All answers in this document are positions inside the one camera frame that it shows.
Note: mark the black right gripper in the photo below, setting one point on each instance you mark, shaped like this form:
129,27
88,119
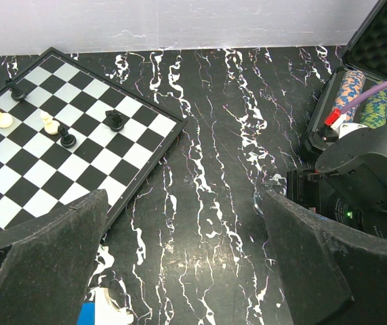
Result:
348,183

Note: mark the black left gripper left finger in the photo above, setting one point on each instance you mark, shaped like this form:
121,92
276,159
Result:
46,263

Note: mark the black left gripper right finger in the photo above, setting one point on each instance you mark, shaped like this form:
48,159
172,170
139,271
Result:
331,273

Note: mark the black poker chip case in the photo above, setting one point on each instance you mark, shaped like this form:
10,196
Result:
366,51

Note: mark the clear round dealer button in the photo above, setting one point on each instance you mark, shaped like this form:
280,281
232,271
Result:
261,189

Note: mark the green chip stack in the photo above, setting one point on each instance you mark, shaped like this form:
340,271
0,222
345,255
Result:
374,113

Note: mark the blue white flat card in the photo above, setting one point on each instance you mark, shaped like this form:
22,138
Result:
103,311

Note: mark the blue beige chip stack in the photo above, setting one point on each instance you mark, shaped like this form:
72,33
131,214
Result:
350,88

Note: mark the black chess pawn piece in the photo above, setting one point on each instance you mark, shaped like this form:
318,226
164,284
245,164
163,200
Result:
67,140

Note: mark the black silver chess board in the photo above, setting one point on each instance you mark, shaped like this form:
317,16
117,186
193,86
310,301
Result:
38,175

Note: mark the white chess bishop piece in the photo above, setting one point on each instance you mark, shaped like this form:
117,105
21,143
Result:
50,125

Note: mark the black chess knight piece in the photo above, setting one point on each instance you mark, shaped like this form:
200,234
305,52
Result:
115,119

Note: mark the black chess piece far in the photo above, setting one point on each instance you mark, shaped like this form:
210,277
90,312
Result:
17,93

